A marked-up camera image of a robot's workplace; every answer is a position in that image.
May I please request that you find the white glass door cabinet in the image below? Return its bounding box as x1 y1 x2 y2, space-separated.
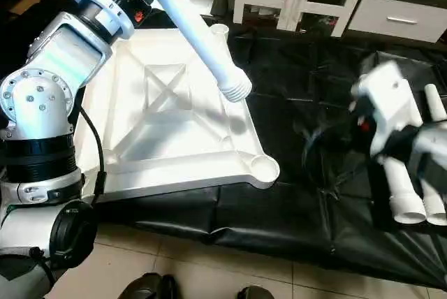
233 0 373 38

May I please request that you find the white plastic table top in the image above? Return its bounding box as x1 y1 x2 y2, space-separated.
71 23 281 205

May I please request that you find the white drawer unit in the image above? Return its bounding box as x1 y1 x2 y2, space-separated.
347 0 447 44

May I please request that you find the white plastic table leg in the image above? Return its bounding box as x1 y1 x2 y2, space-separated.
152 0 253 103
423 84 447 226
382 157 427 225

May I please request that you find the black mat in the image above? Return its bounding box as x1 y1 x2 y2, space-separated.
0 0 447 291

